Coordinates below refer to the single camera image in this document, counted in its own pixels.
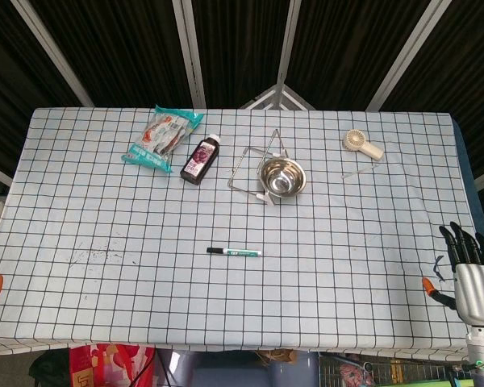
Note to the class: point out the white green marker body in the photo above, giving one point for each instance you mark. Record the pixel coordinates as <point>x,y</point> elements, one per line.
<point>244,252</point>

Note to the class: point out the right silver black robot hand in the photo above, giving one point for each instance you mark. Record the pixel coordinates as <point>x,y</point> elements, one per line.
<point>478,294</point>

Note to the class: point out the cream handheld fan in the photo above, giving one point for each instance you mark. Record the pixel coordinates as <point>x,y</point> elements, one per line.
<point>357,141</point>

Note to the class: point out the teal snack bag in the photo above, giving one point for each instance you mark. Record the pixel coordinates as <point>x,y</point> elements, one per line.
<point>161,139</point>

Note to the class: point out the stainless steel bowl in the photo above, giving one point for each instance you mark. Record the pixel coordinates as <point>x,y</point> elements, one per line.
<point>282,179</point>

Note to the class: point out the brown bottle with pink label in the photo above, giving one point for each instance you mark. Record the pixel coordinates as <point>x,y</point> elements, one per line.
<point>199,161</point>

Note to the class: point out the black marker cap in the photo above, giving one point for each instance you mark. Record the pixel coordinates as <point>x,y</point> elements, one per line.
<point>214,250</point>

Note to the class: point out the white triangular frame brace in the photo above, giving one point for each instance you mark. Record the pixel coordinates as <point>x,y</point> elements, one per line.
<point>276,96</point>

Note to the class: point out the white frame post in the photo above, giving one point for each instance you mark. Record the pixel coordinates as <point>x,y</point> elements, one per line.
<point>189,52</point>
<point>407,56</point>
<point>288,40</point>
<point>52,52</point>

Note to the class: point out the red patterned bag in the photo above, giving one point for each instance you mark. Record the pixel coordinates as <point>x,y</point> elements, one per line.
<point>109,364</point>

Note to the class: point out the blue checked tablecloth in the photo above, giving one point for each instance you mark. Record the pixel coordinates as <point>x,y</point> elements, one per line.
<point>226,298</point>

